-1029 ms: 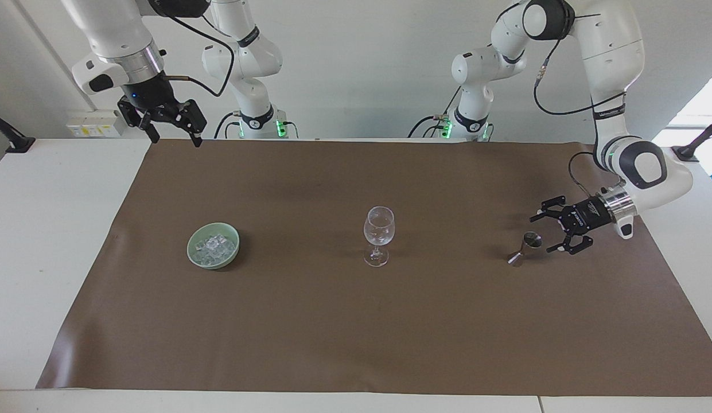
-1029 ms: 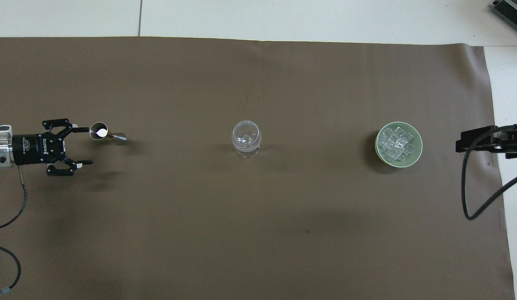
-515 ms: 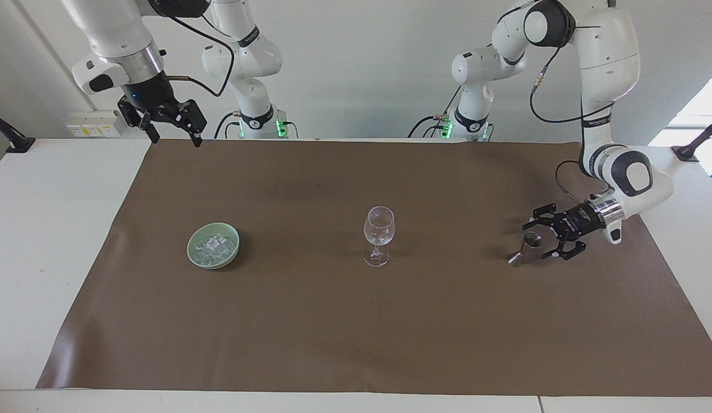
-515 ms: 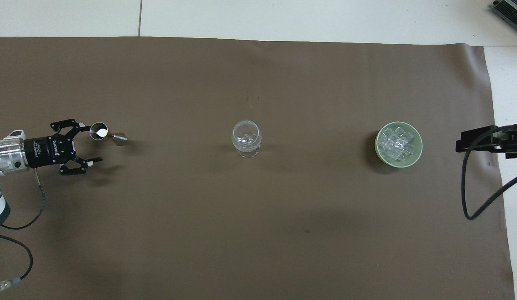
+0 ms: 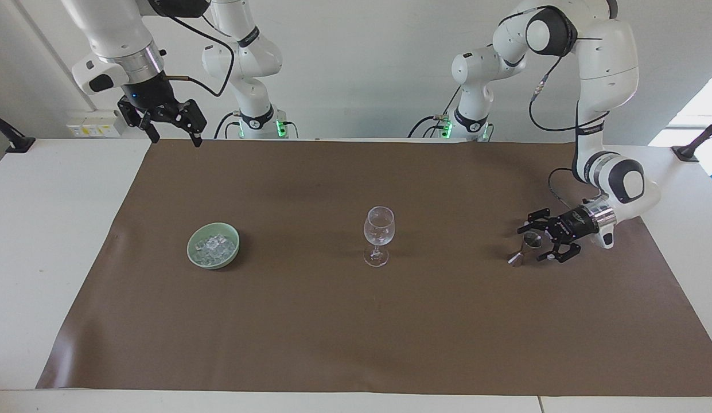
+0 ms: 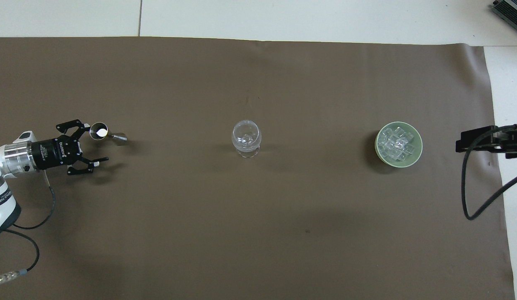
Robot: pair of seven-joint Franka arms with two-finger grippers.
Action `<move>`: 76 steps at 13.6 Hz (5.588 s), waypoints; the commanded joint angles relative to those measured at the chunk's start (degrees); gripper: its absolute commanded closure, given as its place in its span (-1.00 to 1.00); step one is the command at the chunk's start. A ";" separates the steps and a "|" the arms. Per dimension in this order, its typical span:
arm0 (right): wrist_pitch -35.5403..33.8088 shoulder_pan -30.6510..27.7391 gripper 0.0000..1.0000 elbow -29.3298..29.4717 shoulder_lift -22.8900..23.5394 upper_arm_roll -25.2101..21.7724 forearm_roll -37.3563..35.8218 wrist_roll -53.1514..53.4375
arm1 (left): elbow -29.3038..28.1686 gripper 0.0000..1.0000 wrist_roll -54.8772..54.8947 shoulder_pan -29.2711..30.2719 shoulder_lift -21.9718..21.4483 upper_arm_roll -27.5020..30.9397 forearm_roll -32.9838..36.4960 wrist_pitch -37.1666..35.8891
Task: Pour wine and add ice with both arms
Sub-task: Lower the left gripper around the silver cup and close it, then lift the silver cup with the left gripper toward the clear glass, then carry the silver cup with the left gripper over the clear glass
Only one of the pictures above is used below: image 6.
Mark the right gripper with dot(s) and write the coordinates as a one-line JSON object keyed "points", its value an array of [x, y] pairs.
{"points": [[514, 148]]}

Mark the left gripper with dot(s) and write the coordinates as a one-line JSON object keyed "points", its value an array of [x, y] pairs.
{"points": [[54, 153]]}

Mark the clear ice cubes pile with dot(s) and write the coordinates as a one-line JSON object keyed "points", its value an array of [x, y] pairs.
{"points": [[395, 144]]}

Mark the clear wine glass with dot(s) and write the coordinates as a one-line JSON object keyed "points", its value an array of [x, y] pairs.
{"points": [[246, 138]]}

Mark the silver metal jigger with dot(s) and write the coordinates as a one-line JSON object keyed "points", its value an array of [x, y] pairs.
{"points": [[101, 132]]}

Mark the green bowl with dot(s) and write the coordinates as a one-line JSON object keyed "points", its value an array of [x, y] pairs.
{"points": [[416, 155]]}

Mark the grey ribbed metal box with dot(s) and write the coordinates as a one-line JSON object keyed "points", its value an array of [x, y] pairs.
{"points": [[512, 10]]}

